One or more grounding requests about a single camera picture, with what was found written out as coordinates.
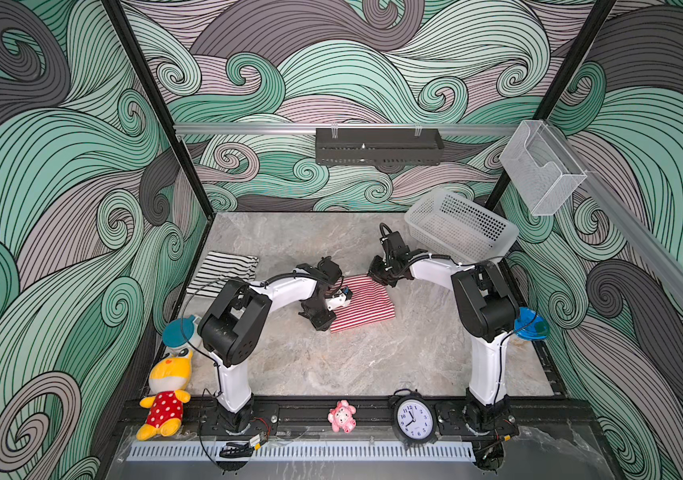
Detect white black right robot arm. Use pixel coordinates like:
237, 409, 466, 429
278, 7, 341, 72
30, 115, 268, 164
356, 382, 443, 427
369, 223, 519, 438

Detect black analog alarm clock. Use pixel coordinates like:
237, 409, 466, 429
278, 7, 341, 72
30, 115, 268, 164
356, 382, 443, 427
389, 388, 437, 448

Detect black white striped tank top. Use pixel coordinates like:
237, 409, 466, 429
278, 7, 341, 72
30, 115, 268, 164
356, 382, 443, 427
186, 251, 259, 299

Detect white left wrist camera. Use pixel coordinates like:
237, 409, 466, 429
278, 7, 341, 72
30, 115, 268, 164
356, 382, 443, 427
325, 287, 353, 311

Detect black wall shelf tray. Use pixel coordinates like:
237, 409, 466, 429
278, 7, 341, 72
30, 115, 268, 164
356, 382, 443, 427
314, 127, 445, 170

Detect black vertical frame post left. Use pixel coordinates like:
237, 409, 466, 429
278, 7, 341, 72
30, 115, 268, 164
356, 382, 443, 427
101, 0, 215, 223

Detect pink plush toy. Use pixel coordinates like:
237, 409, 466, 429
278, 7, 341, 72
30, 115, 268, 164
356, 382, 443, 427
327, 400, 357, 433

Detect blue round lid object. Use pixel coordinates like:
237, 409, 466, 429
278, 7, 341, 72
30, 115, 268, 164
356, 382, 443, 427
515, 307, 551, 341

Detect teal round lid object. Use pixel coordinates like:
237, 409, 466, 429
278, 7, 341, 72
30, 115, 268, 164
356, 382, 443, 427
162, 315, 201, 356

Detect white slotted cable duct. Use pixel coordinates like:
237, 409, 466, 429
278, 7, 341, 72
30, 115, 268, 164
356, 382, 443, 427
126, 440, 475, 463

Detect clear plastic wall bin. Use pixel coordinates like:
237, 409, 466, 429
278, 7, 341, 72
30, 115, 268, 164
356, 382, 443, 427
499, 120, 587, 217

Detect yellow red plush doll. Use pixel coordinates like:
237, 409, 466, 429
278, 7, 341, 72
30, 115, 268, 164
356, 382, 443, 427
135, 348, 193, 441

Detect black vertical frame post right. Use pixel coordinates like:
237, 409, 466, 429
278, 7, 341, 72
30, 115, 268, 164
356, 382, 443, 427
485, 1, 615, 210

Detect white plastic laundry basket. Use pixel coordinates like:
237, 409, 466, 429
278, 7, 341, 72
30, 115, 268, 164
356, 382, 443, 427
405, 189, 519, 263

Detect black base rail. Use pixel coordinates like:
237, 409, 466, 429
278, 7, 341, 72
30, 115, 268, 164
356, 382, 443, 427
182, 394, 595, 439

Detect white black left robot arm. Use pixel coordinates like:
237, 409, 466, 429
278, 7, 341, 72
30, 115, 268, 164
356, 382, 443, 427
197, 257, 353, 432

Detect red white striped tank top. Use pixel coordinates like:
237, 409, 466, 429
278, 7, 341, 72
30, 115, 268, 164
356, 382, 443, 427
330, 275, 395, 333

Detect black vertical frame post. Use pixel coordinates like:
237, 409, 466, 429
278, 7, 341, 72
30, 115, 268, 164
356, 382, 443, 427
485, 1, 615, 210
101, 0, 215, 223

